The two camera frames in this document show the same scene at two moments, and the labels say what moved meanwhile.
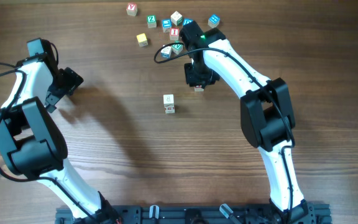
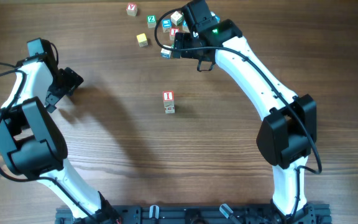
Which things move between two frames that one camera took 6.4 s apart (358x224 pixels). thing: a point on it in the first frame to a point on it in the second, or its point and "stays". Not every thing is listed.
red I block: x=199 y=88 to x=168 y=95
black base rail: x=306 y=213 stays
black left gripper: x=74 y=80 stays
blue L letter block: x=166 y=25 stays
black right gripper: x=191 y=81 to x=183 y=40
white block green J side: x=169 y=109 stays
